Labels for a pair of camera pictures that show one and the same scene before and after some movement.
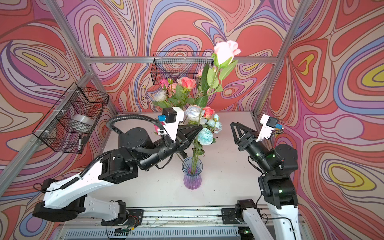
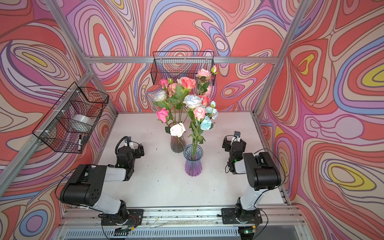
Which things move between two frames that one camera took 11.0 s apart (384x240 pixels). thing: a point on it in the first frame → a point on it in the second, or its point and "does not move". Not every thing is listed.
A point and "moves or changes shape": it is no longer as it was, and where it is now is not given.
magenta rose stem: (156, 128) → (162, 115)
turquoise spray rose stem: (205, 136) → (206, 122)
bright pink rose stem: (164, 83) does not move
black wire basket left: (69, 124) does not move
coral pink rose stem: (185, 84) does not move
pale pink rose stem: (224, 56) → (199, 113)
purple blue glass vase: (192, 169) moves or changes shape
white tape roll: (83, 118) does not move
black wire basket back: (175, 65) does not move
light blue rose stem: (196, 115) → (192, 101)
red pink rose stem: (208, 111) → (205, 100)
